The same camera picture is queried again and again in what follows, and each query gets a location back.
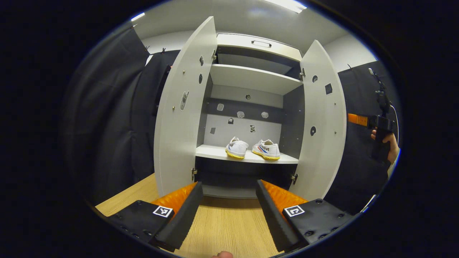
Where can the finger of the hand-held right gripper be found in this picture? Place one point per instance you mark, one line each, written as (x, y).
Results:
(358, 119)

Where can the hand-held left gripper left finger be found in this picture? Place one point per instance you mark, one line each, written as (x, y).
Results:
(186, 215)

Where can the white cabinet drawer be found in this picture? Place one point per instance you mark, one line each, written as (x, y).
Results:
(244, 43)

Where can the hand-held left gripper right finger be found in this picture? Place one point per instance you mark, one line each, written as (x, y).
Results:
(270, 215)

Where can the small ceiling light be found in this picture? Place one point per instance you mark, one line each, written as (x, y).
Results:
(137, 17)

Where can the white canvas shoe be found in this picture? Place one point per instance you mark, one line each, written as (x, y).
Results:
(269, 148)
(237, 147)

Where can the white shoe cabinet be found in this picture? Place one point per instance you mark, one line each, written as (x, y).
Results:
(233, 80)

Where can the large ceiling light panel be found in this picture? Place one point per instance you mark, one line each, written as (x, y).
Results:
(287, 5)

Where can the white cabinet door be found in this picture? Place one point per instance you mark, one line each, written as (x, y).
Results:
(322, 157)
(179, 143)

